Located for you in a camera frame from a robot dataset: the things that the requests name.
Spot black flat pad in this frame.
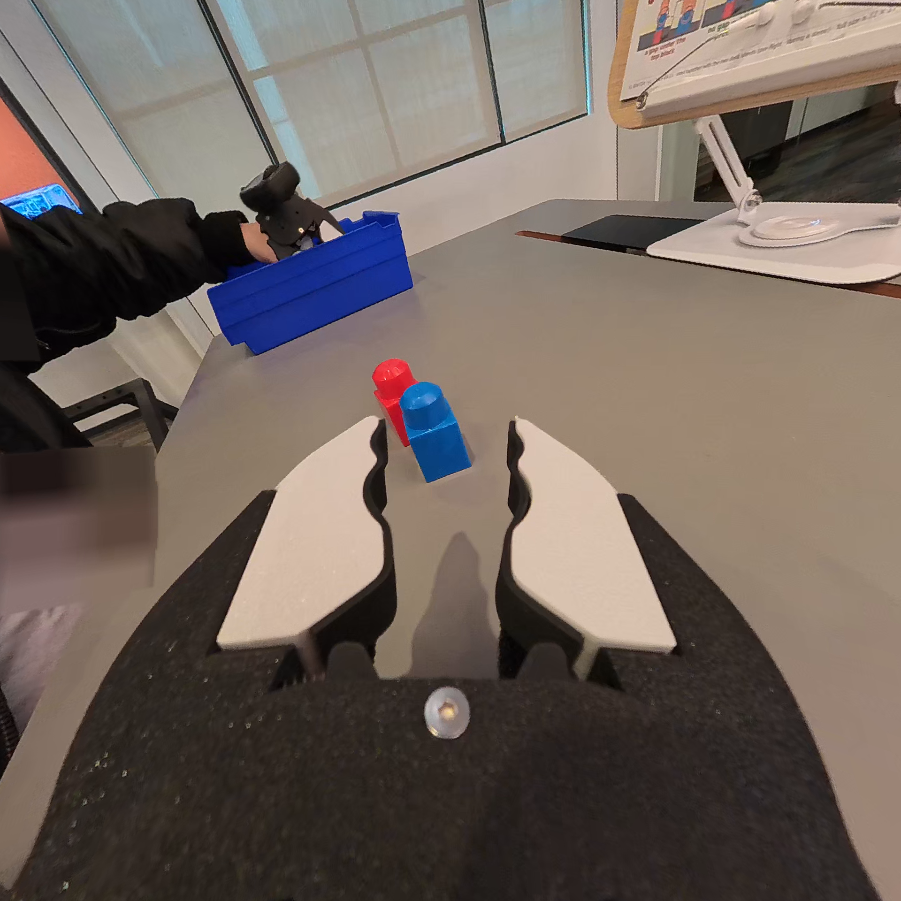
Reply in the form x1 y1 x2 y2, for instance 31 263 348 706
563 214 705 251

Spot black monitor stand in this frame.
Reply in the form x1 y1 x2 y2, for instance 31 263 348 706
63 376 180 451

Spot large black monitor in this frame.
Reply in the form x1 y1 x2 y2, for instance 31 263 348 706
0 81 85 215

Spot blue plastic block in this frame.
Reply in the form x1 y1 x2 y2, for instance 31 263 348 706
399 382 473 484

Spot person's white garment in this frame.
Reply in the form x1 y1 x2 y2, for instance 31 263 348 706
0 605 85 733

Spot printed instruction sheet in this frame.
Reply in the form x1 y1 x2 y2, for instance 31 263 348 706
619 0 901 107

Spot red plastic block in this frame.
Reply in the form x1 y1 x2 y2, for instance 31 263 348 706
372 358 420 448

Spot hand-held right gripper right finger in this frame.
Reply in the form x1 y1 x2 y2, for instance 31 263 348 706
496 415 678 680

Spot instruction sheet on stand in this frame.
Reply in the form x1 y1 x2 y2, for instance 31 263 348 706
607 0 901 286

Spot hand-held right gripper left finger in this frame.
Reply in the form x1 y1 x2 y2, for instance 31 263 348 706
216 415 397 677

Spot blue plastic bin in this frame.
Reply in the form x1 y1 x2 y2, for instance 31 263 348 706
206 210 414 356

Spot large window white blinds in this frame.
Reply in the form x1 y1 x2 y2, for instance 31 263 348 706
31 0 592 212

